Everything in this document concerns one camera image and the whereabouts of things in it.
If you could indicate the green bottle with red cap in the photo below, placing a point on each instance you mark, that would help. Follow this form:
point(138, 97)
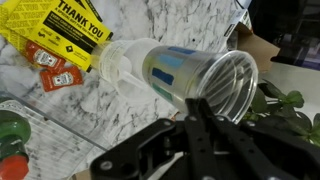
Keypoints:
point(11, 146)

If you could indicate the clear acrylic container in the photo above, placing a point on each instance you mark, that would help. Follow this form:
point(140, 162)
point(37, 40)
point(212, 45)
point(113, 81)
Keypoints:
point(56, 143)

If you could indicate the brown cardboard box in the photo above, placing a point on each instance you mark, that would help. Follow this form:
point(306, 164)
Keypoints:
point(258, 48)

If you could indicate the clear plastic cup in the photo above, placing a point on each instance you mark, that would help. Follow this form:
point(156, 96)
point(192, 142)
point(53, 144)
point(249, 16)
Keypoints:
point(116, 63)

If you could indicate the green leafy plant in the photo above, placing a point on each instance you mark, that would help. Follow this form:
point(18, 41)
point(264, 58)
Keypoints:
point(286, 106)

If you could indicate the dark background furniture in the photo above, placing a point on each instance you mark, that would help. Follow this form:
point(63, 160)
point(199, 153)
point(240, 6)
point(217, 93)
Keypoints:
point(286, 30)

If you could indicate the silver cup with coloured squares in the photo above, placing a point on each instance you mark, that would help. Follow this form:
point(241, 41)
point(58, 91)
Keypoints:
point(186, 73)

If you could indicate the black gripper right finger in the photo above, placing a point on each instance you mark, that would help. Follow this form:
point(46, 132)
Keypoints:
point(266, 153)

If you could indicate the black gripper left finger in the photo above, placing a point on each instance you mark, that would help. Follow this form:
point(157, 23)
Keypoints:
point(156, 150)

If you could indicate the yellow thank you card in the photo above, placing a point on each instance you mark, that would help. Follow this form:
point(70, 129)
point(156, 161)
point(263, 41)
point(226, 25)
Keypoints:
point(66, 30)

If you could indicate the white printed small box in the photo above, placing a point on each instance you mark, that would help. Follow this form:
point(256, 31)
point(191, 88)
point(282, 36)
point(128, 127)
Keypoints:
point(239, 19)

